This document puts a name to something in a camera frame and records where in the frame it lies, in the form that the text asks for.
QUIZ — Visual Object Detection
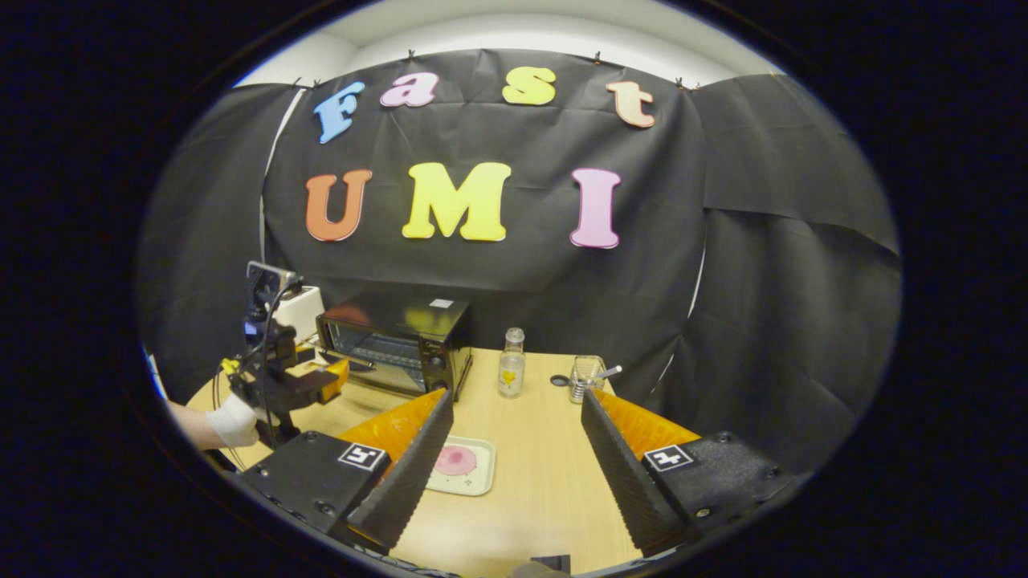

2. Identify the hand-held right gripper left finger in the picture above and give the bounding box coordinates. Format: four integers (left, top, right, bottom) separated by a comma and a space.
239, 389, 455, 555

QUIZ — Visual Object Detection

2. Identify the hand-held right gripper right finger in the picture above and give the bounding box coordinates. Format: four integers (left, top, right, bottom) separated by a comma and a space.
580, 389, 804, 557

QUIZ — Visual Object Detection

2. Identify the pink ham slice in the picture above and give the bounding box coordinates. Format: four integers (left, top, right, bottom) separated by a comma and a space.
434, 446, 479, 477

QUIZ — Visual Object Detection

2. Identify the white rectangular tray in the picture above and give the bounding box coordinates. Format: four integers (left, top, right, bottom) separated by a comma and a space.
424, 435, 497, 497

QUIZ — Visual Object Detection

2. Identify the black electric oven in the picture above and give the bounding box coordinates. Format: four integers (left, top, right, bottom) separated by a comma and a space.
316, 295, 475, 402

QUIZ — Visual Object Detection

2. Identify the clear bottle with yellow label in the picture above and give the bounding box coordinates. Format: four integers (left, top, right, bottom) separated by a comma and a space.
498, 328, 526, 399

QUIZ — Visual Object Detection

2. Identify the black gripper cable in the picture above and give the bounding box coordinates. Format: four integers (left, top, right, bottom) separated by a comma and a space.
210, 277, 304, 474

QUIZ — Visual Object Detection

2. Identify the metal wire basket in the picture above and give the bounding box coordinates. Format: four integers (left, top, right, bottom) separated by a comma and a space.
569, 356, 607, 405

